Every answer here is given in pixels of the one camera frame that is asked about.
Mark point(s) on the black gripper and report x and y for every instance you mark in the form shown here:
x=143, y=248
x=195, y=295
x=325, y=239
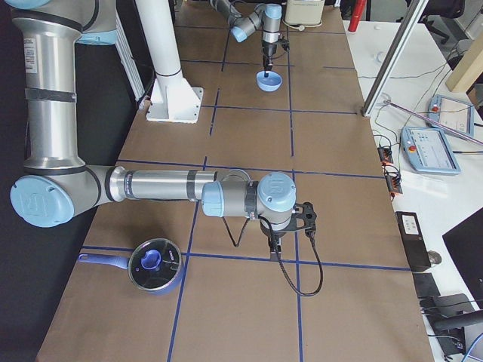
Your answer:
x=268, y=50
x=274, y=235

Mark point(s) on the blue bowl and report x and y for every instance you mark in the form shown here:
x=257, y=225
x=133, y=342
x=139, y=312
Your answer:
x=268, y=81

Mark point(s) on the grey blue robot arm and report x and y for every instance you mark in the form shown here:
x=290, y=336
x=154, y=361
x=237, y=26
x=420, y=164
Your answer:
x=59, y=185
x=266, y=17

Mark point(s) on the silver toaster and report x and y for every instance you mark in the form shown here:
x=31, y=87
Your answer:
x=304, y=12

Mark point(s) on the red cylinder bottle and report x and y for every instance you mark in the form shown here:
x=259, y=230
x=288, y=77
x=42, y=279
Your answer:
x=357, y=12

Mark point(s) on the blue saucepan with lid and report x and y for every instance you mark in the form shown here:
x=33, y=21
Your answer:
x=156, y=266

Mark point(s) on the orange black connector strip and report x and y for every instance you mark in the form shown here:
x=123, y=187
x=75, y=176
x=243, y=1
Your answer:
x=391, y=172

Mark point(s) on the black power adapter box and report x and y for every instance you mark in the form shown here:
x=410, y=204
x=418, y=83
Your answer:
x=412, y=239

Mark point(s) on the near teach pendant tablet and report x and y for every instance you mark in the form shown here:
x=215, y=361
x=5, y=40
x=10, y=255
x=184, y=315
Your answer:
x=428, y=150

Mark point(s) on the teach pendant tablet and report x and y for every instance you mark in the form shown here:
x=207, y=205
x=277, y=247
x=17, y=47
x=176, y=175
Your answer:
x=455, y=114
x=428, y=150

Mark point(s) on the black monitor corner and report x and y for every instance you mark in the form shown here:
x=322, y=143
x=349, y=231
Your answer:
x=464, y=244

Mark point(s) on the far teach pendant tablet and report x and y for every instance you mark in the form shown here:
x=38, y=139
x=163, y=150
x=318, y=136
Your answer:
x=455, y=114

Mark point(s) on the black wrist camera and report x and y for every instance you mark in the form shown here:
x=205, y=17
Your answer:
x=284, y=43
x=303, y=218

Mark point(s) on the white camera pole mount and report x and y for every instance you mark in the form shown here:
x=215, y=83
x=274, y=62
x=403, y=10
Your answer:
x=173, y=99

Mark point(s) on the aluminium frame post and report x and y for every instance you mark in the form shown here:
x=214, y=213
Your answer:
x=405, y=29

